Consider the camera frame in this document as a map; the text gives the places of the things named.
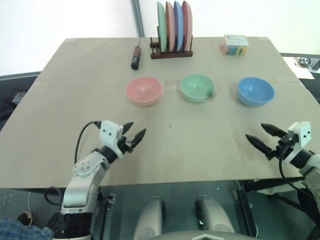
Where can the clear box of colourful items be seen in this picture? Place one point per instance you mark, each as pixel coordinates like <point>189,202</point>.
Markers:
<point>235,46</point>

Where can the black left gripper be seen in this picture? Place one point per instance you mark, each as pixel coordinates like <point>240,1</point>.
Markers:
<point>124,145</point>

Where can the red plate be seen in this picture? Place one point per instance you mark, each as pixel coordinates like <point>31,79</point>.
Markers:
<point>188,25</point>

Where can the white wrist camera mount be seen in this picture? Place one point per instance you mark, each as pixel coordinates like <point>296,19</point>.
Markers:
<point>301,135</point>
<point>110,132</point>

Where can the blue plate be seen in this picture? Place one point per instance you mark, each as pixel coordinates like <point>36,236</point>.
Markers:
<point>178,26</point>

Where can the grey rounded robot left leg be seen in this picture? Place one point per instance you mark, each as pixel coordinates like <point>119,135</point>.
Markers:
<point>151,217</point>

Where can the black bag with grey box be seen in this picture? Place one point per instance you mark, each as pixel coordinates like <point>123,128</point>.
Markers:
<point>13,98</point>

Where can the blue bowl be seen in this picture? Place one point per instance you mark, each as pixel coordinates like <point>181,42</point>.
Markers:
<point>252,100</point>

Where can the grey metal pole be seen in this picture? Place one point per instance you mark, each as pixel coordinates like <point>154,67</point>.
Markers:
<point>138,17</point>

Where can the grey robot torso edge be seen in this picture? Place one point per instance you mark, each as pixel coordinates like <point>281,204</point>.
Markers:
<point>200,236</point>

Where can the pink plate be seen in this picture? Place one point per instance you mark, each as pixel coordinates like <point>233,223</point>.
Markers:
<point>170,27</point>

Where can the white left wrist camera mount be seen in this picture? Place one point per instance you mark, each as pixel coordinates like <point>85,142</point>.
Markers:
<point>110,132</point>

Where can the black screwdriver with red band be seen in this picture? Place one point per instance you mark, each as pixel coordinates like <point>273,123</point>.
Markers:
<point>136,56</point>

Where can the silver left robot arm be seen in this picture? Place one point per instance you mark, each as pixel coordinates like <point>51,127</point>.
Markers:
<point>83,175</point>

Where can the pink bowl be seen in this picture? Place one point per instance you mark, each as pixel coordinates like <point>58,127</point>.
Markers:
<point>140,98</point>

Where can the blue plaid cloth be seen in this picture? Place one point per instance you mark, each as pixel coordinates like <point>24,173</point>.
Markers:
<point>22,230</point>

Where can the dark wooden plate rack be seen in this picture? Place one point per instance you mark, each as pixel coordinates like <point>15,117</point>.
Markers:
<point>172,54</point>

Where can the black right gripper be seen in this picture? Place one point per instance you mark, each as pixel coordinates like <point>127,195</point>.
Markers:
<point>283,147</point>

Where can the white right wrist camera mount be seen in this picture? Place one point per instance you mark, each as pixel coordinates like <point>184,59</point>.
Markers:
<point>301,135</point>

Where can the beige cardboard table cover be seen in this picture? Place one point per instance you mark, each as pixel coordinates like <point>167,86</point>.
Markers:
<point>175,155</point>

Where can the green bowl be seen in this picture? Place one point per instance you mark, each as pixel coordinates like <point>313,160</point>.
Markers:
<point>193,96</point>

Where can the grey rounded robot right leg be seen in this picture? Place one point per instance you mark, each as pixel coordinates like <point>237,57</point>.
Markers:
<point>215,220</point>

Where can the white paper sheet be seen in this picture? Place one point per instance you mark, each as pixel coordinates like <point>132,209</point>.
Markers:
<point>302,72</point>

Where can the grey rounded robot leg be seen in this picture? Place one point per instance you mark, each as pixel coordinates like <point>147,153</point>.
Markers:
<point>151,217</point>
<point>215,220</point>

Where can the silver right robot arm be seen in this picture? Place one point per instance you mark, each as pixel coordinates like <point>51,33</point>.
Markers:
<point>308,165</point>

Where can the silver metal device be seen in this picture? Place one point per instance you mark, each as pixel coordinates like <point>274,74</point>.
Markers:
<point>310,62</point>

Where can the green plate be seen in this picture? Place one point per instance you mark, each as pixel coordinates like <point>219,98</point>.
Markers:
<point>161,27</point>

